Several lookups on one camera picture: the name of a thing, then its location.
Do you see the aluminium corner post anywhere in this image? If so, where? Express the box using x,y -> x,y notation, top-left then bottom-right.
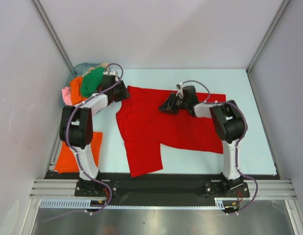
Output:
246,0 -> 292,76
30,0 -> 74,71

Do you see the right aluminium corner post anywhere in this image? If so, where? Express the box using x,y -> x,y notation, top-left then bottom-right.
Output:
246,0 -> 292,76

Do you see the blue plastic basket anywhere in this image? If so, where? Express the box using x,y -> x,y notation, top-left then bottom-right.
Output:
59,63 -> 110,108

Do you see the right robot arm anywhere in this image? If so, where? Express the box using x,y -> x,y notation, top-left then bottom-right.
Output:
158,83 -> 248,197

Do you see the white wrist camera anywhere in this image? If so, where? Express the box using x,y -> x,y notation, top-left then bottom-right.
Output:
176,82 -> 184,97
103,70 -> 118,76

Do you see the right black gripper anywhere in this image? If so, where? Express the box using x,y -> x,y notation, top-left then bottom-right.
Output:
158,93 -> 189,115

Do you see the red t shirt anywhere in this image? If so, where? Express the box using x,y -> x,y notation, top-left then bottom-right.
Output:
116,86 -> 223,178

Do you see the pink garment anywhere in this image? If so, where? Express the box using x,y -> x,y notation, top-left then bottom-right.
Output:
62,87 -> 77,106

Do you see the orange garment in basket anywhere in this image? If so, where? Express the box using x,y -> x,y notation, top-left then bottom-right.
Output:
69,76 -> 93,105

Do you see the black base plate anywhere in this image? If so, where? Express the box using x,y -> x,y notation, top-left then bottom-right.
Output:
45,172 -> 278,206

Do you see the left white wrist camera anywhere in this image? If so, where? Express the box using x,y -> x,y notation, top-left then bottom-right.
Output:
103,70 -> 118,76

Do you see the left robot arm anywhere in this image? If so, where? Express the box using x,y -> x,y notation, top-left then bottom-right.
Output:
59,73 -> 130,197

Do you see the white slotted cable duct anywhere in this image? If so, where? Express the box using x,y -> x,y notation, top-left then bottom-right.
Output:
40,199 -> 238,210

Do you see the beige garment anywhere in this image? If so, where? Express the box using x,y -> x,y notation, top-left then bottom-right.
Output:
82,62 -> 108,77

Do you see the folded orange t shirt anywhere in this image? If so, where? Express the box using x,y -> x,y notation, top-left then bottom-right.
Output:
54,132 -> 103,173

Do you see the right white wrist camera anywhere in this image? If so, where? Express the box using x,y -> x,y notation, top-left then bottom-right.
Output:
176,82 -> 184,97

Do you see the left aluminium corner post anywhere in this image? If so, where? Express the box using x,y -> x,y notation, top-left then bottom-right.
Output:
30,0 -> 74,71

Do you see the green garment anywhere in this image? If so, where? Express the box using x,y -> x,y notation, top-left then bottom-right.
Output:
80,67 -> 105,97

